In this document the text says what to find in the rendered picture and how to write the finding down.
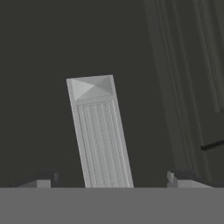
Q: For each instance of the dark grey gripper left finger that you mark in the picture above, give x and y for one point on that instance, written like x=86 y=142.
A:
x=43 y=178

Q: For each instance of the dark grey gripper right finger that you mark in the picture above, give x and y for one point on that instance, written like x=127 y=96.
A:
x=183 y=179

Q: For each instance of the pale grey fluted column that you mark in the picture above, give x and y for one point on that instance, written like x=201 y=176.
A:
x=100 y=131

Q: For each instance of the dark grey cabinet door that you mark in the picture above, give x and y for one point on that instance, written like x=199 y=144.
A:
x=192 y=87

